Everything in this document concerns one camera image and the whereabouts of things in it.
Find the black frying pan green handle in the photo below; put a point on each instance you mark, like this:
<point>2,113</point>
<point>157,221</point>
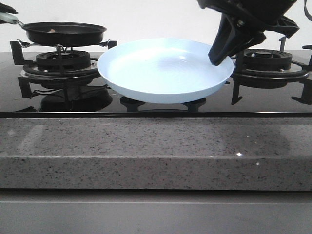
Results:
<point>68,34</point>

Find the black gas burner with grate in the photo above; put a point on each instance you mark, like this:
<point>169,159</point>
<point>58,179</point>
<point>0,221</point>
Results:
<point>62,65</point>
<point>270,69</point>

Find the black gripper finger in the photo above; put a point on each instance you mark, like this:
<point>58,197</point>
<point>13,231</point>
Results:
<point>7,14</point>

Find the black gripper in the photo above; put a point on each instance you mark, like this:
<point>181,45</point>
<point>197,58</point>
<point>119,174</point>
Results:
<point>262,15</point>

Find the light blue plate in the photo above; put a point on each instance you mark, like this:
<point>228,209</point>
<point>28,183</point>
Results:
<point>165,71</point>

